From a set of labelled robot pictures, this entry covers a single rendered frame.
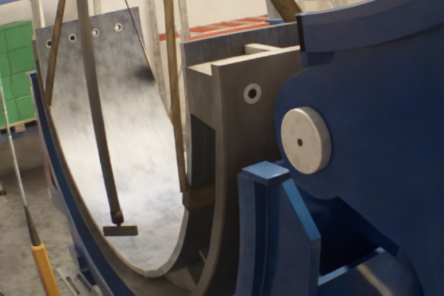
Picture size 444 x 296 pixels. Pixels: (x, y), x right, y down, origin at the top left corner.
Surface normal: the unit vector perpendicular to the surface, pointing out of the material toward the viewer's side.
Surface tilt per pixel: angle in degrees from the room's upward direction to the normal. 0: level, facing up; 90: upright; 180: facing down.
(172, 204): 15
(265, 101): 97
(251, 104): 97
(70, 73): 75
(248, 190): 90
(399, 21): 90
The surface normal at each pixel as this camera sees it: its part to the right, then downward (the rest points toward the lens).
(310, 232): 0.32, -0.50
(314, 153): -0.85, 0.23
